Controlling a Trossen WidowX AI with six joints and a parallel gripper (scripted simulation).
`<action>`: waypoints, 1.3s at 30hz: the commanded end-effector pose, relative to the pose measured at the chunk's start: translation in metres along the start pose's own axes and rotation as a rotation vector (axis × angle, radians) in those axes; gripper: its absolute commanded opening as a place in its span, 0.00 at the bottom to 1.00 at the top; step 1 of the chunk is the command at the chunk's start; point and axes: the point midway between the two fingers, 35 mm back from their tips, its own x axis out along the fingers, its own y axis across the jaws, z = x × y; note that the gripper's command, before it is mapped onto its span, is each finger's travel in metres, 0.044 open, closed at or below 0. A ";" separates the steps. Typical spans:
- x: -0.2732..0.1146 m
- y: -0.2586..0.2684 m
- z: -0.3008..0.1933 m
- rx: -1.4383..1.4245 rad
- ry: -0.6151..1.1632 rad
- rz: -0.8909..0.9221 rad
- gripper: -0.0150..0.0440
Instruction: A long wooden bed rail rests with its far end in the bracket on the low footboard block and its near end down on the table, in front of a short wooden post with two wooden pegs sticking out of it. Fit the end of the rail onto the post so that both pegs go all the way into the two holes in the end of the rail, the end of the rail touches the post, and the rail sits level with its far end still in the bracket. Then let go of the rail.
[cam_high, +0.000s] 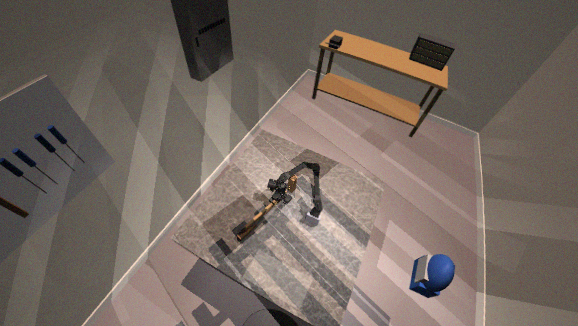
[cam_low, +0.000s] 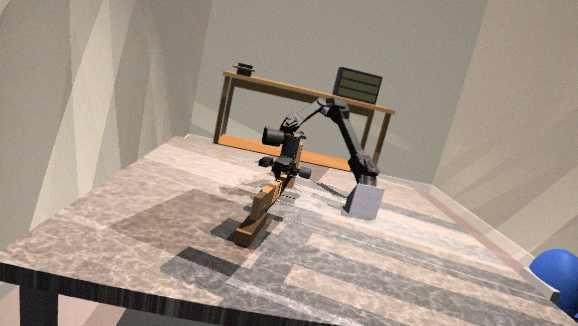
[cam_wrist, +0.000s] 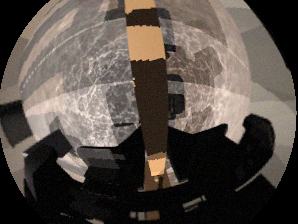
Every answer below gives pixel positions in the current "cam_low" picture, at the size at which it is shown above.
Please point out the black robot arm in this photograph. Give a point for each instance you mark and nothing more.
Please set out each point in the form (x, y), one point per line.
(365, 171)

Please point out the long brown and tan wooden rail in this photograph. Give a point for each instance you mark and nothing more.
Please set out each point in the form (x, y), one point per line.
(267, 196)

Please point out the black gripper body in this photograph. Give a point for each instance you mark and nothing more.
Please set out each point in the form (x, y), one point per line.
(303, 172)

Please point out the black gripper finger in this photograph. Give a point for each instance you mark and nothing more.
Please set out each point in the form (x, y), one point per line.
(287, 180)
(276, 173)

